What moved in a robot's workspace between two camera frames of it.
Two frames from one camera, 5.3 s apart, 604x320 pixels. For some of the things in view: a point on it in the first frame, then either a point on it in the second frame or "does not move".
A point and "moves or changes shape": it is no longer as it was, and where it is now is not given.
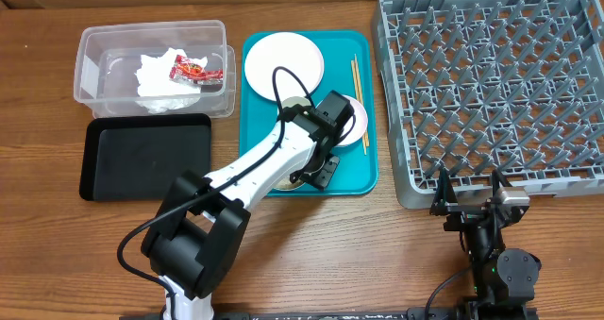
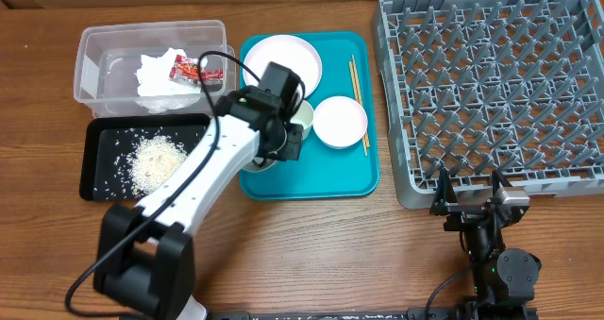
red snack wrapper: x=190 y=71 does not move
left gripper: x=322 y=178 → x=293 y=149
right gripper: x=463 y=214 does not move
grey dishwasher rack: x=483 y=76 does not move
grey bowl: x=287 y=185 moves or changes shape
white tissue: x=158 y=92 does not move
